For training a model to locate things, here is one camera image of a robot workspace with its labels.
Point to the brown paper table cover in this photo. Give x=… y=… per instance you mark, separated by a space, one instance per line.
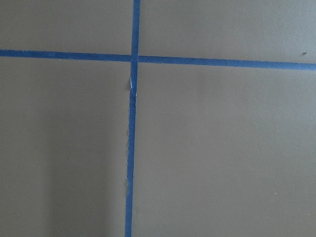
x=157 y=118

